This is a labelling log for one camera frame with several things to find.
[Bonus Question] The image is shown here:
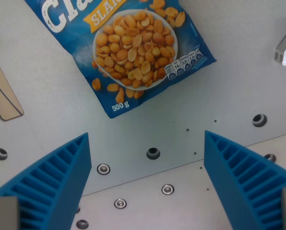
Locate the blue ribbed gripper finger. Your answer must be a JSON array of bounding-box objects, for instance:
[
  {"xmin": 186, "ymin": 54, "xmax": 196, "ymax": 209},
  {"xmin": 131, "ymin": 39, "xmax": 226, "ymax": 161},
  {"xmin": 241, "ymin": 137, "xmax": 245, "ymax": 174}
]
[
  {"xmin": 203, "ymin": 130, "xmax": 286, "ymax": 230},
  {"xmin": 0, "ymin": 132, "xmax": 92, "ymax": 230}
]

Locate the grey threaded insert hole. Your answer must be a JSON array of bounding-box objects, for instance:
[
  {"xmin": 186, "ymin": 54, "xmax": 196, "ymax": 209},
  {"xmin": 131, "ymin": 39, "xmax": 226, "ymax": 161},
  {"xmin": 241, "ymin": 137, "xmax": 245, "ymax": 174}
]
[
  {"xmin": 76, "ymin": 218, "xmax": 90, "ymax": 230},
  {"xmin": 263, "ymin": 153, "xmax": 277, "ymax": 163}
]

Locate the silver hex bolt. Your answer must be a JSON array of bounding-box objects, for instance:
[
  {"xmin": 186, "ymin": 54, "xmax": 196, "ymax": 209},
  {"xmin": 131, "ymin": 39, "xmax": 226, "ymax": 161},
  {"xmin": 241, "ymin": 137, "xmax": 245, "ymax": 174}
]
[
  {"xmin": 114, "ymin": 198, "xmax": 127, "ymax": 209},
  {"xmin": 161, "ymin": 184, "xmax": 175, "ymax": 196},
  {"xmin": 97, "ymin": 163, "xmax": 111, "ymax": 176}
]

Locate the beige wooden board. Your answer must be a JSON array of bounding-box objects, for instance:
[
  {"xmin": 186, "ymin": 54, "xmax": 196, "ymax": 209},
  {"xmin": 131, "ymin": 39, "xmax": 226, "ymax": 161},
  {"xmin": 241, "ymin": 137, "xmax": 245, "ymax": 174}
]
[{"xmin": 0, "ymin": 47, "xmax": 24, "ymax": 122}]

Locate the blue peanut bag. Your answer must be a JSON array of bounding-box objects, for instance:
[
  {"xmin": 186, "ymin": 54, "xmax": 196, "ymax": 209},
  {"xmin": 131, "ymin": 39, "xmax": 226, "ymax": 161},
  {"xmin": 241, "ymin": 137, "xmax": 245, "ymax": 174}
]
[{"xmin": 24, "ymin": 0, "xmax": 217, "ymax": 119}]

